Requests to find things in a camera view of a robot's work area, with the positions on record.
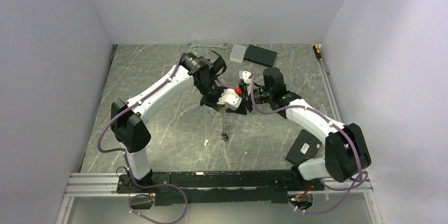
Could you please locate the yellow black screwdriver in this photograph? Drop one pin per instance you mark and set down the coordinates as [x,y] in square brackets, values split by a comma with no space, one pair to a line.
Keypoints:
[318,55]

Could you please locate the black key fob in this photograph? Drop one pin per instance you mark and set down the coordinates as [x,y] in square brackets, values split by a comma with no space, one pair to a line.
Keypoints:
[225,137]

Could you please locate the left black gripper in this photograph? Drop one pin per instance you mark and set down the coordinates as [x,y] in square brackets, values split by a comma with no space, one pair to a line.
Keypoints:
[213,103]

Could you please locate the aluminium extrusion rail frame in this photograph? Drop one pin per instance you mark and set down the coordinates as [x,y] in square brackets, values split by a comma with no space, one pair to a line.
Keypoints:
[105,185]

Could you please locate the translucent white plastic box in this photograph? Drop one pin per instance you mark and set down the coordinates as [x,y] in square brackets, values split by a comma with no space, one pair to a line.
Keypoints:
[238,53]

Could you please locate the silver open-end wrench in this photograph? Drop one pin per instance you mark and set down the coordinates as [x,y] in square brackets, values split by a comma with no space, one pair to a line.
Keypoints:
[218,46]

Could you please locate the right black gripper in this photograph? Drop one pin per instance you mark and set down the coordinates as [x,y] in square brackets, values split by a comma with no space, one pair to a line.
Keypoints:
[246,102]

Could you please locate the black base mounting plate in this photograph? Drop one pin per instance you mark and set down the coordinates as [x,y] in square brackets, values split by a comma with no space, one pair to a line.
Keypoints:
[275,186]

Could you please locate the black flat rectangular box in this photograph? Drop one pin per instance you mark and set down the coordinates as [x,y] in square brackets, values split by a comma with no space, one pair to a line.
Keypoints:
[260,56]

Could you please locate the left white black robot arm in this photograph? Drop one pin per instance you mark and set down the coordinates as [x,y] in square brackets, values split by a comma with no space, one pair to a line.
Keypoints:
[129,118]

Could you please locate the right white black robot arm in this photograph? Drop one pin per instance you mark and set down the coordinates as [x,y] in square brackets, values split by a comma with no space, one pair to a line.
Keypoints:
[335,150]

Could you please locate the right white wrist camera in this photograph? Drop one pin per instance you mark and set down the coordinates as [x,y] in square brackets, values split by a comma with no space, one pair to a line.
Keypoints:
[245,77]

